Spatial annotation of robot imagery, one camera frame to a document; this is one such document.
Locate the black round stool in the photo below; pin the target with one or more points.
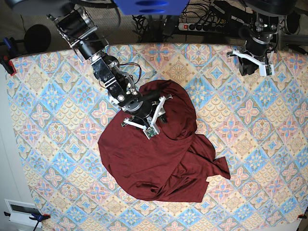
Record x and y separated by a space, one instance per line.
37 39

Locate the orange right clamp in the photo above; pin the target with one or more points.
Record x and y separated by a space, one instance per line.
302 216

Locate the blue orange lower clamp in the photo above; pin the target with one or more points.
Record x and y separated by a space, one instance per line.
36 217

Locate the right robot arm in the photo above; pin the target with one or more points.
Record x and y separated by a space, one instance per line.
79 31

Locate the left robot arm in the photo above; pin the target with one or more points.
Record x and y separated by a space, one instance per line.
268 18

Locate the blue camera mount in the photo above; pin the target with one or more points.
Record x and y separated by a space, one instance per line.
151 7

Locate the patterned tablecloth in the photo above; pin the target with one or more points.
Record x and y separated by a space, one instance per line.
260 124

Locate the maroon t-shirt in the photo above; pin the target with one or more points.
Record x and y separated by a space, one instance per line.
172 166

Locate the white wall socket plate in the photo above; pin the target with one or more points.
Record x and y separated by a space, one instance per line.
20 212

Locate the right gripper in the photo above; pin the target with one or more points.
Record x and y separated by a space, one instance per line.
132 103

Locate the black power strip red switch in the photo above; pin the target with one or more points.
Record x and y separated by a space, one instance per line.
191 27

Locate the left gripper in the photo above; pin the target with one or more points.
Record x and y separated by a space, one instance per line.
249 63

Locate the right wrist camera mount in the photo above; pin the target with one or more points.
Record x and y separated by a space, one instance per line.
146 116

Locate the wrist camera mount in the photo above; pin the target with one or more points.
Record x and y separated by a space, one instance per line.
146 116
268 54

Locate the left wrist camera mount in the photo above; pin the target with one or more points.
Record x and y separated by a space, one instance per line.
268 54

